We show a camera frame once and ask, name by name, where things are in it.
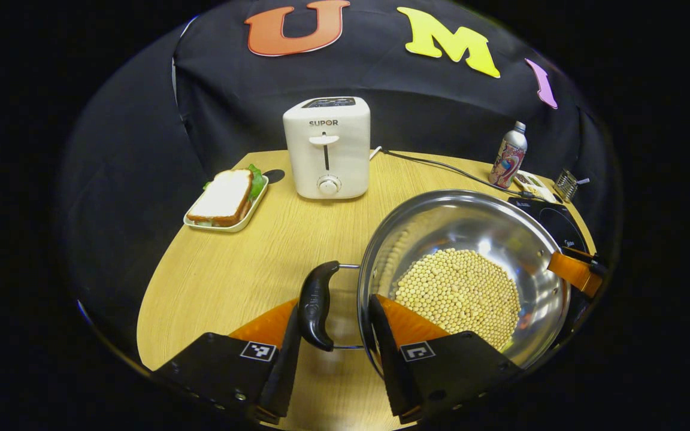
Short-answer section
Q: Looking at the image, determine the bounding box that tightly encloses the stainless steel pot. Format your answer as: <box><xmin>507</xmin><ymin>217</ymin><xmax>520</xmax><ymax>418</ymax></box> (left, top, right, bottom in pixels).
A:
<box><xmin>298</xmin><ymin>190</ymin><xmax>572</xmax><ymax>371</ymax></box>

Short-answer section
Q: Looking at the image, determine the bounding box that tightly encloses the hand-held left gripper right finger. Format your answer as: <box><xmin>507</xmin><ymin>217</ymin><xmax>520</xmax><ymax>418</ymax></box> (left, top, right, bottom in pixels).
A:
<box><xmin>369</xmin><ymin>293</ymin><xmax>524</xmax><ymax>424</ymax></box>

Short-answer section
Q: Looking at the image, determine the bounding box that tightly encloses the toaster power cable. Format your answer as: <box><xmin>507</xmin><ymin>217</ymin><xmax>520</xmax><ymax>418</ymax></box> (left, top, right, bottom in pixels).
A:
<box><xmin>371</xmin><ymin>147</ymin><xmax>537</xmax><ymax>198</ymax></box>

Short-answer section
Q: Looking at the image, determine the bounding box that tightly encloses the black induction cooktop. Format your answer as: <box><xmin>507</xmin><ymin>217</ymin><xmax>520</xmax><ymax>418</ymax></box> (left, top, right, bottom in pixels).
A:
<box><xmin>508</xmin><ymin>198</ymin><xmax>591</xmax><ymax>336</ymax></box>

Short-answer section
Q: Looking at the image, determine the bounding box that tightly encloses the white divided dish of beans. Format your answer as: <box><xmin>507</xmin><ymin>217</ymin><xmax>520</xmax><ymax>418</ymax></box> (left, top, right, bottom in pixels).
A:
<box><xmin>514</xmin><ymin>171</ymin><xmax>561</xmax><ymax>203</ymax></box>

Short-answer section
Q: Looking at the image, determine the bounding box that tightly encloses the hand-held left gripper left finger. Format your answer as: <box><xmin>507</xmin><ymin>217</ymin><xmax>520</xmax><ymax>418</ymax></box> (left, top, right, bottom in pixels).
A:
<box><xmin>152</xmin><ymin>298</ymin><xmax>302</xmax><ymax>424</ymax></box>

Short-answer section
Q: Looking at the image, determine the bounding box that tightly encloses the sandwich with lettuce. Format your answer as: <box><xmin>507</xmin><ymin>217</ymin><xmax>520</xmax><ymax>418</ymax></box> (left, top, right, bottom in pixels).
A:
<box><xmin>187</xmin><ymin>165</ymin><xmax>266</xmax><ymax>227</ymax></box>

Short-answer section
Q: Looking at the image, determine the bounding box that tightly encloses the silver bottle with colourful label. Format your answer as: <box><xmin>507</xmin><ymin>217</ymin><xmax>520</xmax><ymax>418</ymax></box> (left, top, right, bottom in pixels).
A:
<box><xmin>489</xmin><ymin>122</ymin><xmax>528</xmax><ymax>189</ymax></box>

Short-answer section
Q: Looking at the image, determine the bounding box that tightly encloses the white rectangular plate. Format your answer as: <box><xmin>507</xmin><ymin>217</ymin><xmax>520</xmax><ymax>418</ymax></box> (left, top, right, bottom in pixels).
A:
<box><xmin>183</xmin><ymin>174</ymin><xmax>270</xmax><ymax>233</ymax></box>

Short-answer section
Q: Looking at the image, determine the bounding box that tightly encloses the metal wire utensil holder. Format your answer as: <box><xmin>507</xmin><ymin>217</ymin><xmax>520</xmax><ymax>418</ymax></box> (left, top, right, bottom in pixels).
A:
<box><xmin>553</xmin><ymin>169</ymin><xmax>579</xmax><ymax>201</ymax></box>

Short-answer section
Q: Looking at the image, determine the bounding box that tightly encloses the pile of yellow soybeans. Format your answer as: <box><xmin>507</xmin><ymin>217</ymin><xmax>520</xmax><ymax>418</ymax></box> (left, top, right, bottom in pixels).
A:
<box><xmin>393</xmin><ymin>248</ymin><xmax>521</xmax><ymax>351</ymax></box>

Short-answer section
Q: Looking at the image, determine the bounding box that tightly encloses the white toaster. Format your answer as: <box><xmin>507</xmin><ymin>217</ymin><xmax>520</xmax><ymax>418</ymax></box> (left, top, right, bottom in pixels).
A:
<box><xmin>282</xmin><ymin>96</ymin><xmax>371</xmax><ymax>200</ymax></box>

